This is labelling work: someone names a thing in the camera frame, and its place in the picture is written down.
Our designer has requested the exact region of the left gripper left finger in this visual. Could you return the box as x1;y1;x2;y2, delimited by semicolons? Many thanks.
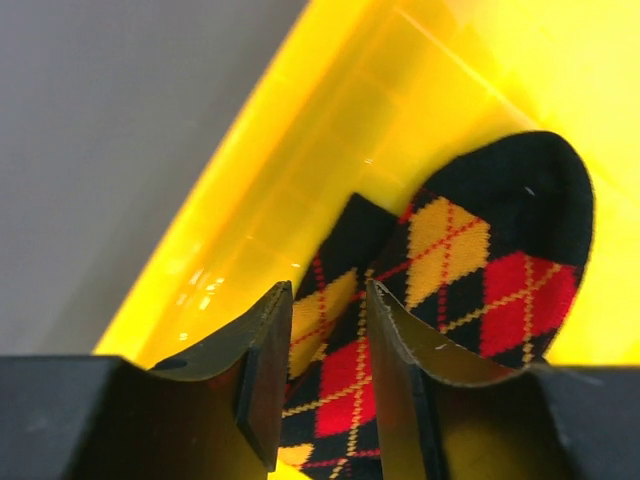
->
1;281;293;479

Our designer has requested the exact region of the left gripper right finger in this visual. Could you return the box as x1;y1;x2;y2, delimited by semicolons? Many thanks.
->
366;281;639;479

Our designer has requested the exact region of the red black argyle sock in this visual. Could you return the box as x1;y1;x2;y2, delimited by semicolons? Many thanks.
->
278;131;594;479

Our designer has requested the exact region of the yellow plastic bin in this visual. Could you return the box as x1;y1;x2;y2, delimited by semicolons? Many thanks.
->
95;1;639;370

